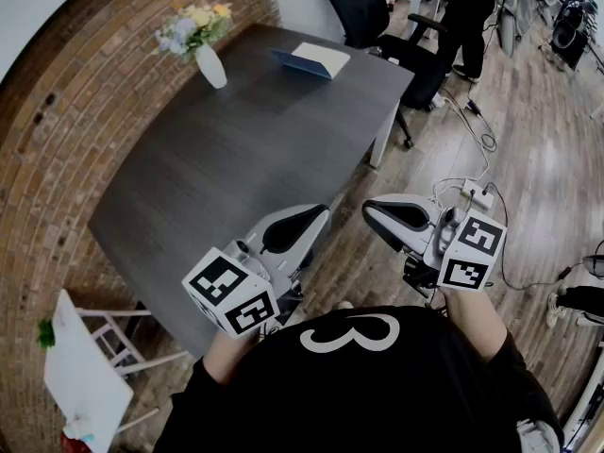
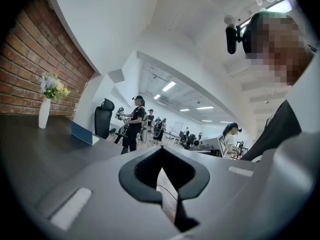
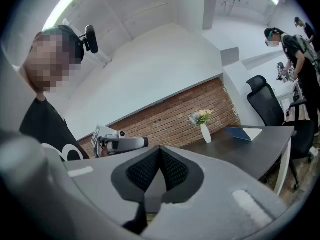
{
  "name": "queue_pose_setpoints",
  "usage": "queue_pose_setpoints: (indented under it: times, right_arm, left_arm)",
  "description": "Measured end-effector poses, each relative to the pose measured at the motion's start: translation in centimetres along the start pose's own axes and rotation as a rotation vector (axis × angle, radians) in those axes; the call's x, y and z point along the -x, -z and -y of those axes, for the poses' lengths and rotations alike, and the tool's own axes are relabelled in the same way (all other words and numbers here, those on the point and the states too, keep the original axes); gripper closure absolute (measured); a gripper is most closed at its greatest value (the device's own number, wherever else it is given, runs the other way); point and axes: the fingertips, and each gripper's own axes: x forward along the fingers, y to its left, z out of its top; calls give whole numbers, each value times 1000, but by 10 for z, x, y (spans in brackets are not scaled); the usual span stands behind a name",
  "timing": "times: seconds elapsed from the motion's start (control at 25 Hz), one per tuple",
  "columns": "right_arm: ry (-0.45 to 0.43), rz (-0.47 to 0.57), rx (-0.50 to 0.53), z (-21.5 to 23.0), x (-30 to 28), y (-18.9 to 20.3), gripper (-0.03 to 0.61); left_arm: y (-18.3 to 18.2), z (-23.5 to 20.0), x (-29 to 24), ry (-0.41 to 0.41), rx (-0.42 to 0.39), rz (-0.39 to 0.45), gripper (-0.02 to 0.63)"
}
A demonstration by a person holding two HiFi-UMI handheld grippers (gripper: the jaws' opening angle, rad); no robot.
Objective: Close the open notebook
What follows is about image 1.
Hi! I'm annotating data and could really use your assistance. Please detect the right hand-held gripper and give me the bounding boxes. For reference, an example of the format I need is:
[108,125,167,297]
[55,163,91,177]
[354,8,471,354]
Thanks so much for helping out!
[361,193,509,297]

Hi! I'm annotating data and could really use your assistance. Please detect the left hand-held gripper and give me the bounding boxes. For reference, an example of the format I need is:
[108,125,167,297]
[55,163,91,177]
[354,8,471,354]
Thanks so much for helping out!
[181,204,332,340]

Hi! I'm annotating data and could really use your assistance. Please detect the person's right forearm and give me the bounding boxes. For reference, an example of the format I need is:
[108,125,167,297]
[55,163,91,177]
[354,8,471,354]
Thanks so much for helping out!
[440,285,510,363]

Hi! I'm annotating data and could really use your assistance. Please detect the person's left forearm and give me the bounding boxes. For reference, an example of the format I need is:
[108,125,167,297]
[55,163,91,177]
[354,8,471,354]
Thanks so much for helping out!
[204,322,266,387]

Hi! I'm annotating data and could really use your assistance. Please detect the white power strip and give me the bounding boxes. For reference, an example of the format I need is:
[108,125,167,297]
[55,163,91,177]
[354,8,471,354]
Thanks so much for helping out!
[459,177,495,210]

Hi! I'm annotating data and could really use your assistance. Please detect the white table leg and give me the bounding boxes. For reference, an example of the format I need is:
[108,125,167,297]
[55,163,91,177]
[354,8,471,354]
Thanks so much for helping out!
[369,104,403,170]

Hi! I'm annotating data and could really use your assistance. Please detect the person's black printed shirt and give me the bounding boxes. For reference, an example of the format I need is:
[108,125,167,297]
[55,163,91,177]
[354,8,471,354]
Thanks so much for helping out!
[152,304,566,453]

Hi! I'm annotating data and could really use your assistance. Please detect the white vase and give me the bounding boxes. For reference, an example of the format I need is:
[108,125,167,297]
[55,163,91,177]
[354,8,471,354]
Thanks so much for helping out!
[193,42,229,91]

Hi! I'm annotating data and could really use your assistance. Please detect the black office chair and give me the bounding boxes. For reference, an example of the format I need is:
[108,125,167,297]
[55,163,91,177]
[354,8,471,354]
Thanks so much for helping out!
[320,0,450,151]

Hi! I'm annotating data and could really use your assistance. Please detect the pastel flower bouquet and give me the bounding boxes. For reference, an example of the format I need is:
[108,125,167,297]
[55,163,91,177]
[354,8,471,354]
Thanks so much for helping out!
[151,3,234,65]

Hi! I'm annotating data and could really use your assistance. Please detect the grey machine stand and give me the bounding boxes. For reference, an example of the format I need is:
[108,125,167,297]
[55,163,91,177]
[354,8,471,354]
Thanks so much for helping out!
[494,0,553,59]

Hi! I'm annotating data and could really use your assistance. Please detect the white side table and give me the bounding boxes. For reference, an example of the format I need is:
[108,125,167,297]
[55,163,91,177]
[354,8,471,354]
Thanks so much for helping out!
[42,288,191,453]

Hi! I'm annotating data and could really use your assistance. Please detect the person's grey trousers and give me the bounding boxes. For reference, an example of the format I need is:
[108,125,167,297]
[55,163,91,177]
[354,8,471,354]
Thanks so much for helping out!
[516,416,563,453]

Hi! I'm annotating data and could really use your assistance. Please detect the black speaker equipment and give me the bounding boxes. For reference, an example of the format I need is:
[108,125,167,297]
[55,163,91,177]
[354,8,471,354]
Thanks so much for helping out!
[549,0,601,71]

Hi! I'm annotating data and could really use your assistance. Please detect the small green plant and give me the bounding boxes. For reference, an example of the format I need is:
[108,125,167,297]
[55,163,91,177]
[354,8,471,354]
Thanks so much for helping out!
[36,317,58,350]

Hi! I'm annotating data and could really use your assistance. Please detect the black cable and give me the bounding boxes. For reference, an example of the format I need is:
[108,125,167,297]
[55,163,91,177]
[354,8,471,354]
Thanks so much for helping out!
[481,181,586,289]

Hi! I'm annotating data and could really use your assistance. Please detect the white cable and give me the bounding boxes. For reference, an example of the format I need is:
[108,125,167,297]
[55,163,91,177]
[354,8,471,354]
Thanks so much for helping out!
[431,88,493,207]

